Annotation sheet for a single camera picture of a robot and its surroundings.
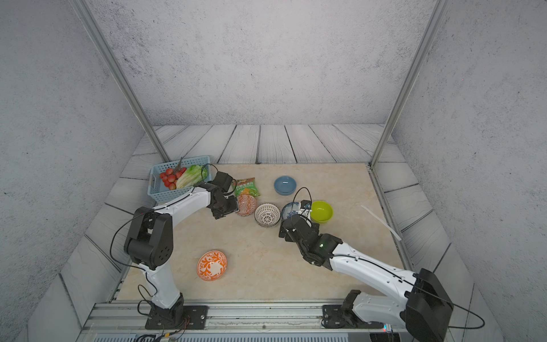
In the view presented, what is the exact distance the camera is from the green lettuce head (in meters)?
1.08

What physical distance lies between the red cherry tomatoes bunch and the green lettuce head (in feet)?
0.04

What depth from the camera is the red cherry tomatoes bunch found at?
1.10 m

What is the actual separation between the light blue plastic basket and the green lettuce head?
0.02 metres

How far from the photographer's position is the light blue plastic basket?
3.40 feet
